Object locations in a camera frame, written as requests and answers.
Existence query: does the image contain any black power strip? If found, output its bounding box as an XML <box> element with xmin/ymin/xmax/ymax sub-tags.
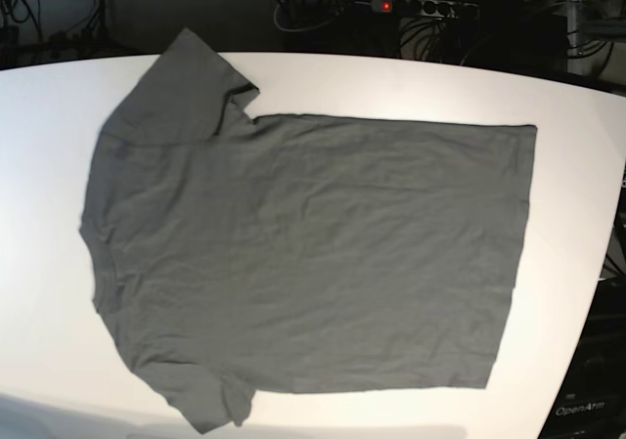
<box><xmin>370</xmin><ymin>0</ymin><xmax>479</xmax><ymax>21</ymax></box>

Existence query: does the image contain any black OpenArm base box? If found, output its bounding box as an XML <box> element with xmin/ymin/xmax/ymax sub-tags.
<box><xmin>539</xmin><ymin>278</ymin><xmax>625</xmax><ymax>438</ymax></box>

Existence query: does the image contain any grey T-shirt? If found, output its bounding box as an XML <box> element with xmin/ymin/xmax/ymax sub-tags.
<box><xmin>80</xmin><ymin>30</ymin><xmax>537</xmax><ymax>433</ymax></box>

